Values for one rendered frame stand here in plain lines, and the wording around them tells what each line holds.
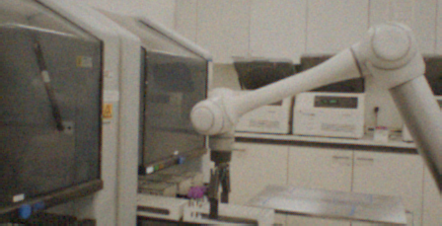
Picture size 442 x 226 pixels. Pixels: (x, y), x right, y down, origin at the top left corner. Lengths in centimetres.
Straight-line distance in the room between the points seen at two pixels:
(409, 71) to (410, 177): 257
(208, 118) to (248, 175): 267
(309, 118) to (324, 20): 88
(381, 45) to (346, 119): 256
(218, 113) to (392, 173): 262
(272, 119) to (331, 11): 105
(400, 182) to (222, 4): 215
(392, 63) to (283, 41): 295
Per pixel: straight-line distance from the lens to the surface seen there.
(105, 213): 153
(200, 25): 446
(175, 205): 167
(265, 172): 398
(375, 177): 387
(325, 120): 385
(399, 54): 130
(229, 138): 158
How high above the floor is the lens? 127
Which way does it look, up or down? 2 degrees down
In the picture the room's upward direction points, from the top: 2 degrees clockwise
